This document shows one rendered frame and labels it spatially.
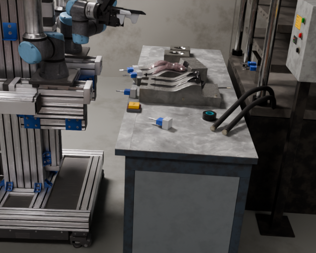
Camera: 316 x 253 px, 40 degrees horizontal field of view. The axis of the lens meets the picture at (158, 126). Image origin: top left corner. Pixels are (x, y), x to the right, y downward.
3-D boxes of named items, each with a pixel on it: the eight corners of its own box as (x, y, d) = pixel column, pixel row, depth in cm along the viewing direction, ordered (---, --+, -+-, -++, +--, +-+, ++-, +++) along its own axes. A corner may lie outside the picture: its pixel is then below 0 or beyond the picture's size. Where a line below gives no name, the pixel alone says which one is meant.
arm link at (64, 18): (62, 37, 267) (61, 15, 261) (57, 32, 278) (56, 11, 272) (82, 36, 272) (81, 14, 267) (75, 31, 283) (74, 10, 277)
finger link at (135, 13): (144, 24, 195) (123, 22, 194) (145, 10, 193) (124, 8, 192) (144, 25, 192) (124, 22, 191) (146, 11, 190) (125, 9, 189)
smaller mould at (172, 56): (163, 62, 346) (164, 54, 343) (164, 57, 360) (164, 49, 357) (188, 64, 346) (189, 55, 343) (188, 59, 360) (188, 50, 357)
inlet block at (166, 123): (146, 124, 240) (147, 115, 237) (151, 121, 244) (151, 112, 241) (167, 130, 234) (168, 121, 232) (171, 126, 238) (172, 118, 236)
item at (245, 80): (250, 115, 278) (252, 107, 275) (228, 58, 396) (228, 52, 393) (382, 124, 277) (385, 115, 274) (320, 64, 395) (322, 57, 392)
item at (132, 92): (115, 96, 276) (115, 88, 274) (117, 93, 280) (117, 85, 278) (135, 98, 274) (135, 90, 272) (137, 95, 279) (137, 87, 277)
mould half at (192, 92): (138, 102, 269) (139, 81, 263) (141, 87, 292) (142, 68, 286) (219, 107, 268) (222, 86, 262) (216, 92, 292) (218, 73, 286)
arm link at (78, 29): (96, 40, 208) (96, 17, 203) (83, 45, 198) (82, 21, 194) (82, 38, 210) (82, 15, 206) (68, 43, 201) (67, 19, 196)
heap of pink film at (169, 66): (152, 75, 298) (153, 64, 295) (146, 67, 314) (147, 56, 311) (188, 74, 305) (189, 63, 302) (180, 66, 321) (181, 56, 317)
